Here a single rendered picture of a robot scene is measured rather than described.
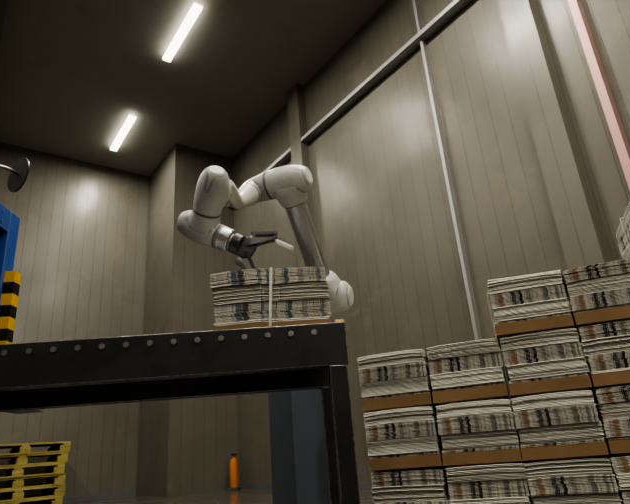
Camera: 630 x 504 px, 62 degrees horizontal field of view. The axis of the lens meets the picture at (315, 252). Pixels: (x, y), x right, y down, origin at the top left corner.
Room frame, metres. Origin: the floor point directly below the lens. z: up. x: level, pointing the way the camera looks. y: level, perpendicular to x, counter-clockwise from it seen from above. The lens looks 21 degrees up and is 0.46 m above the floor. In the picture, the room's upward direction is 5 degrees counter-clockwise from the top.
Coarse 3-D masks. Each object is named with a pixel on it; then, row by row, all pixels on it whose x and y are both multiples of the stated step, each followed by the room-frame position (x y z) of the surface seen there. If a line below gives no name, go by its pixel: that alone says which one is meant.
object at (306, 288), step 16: (288, 272) 1.61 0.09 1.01; (304, 272) 1.61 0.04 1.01; (320, 272) 1.61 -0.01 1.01; (288, 288) 1.61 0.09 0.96; (304, 288) 1.61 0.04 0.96; (320, 288) 1.62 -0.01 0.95; (288, 304) 1.62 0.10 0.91; (304, 304) 1.62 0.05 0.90; (320, 304) 1.62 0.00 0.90; (288, 320) 1.61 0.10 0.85
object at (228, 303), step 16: (224, 272) 1.60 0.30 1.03; (240, 272) 1.60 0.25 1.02; (256, 272) 1.60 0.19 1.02; (224, 288) 1.60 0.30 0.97; (240, 288) 1.60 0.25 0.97; (256, 288) 1.61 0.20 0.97; (224, 304) 1.60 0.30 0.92; (240, 304) 1.60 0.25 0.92; (256, 304) 1.61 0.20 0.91; (224, 320) 1.60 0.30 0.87; (240, 320) 1.60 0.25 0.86; (256, 320) 1.61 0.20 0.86
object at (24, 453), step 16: (0, 448) 8.30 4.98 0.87; (16, 448) 8.11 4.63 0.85; (48, 448) 8.78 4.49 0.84; (64, 448) 8.18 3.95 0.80; (16, 464) 7.82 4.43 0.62; (32, 464) 7.94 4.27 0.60; (48, 464) 8.05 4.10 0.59; (64, 464) 8.17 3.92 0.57; (0, 480) 7.73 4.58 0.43; (16, 480) 7.84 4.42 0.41; (48, 480) 8.74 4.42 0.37; (64, 480) 8.20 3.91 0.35; (16, 496) 7.83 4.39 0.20; (32, 496) 8.29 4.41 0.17; (48, 496) 8.08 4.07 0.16
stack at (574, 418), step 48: (528, 336) 2.04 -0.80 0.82; (576, 336) 1.98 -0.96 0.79; (624, 336) 1.94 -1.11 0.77; (384, 384) 2.22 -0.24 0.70; (432, 384) 2.16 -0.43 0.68; (480, 384) 2.10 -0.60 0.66; (624, 384) 1.95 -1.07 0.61; (384, 432) 2.22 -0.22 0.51; (432, 432) 2.16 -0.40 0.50; (480, 432) 2.11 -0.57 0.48; (528, 432) 2.06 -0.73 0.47; (576, 432) 2.00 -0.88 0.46; (624, 432) 1.95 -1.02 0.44; (384, 480) 2.24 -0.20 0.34; (432, 480) 2.18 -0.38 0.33; (480, 480) 2.12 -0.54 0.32; (528, 480) 2.06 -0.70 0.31; (576, 480) 2.01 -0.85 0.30; (624, 480) 1.97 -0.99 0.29
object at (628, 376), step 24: (504, 384) 2.07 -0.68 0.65; (528, 384) 2.04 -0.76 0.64; (552, 384) 2.02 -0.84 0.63; (576, 384) 1.99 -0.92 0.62; (600, 384) 1.96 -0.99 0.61; (384, 408) 2.22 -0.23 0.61; (408, 456) 2.20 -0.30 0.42; (432, 456) 2.17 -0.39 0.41; (456, 456) 2.14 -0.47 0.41; (480, 456) 2.11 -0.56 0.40; (504, 456) 2.08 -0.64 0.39; (528, 456) 2.06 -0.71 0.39; (552, 456) 2.03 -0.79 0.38; (576, 456) 2.01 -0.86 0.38
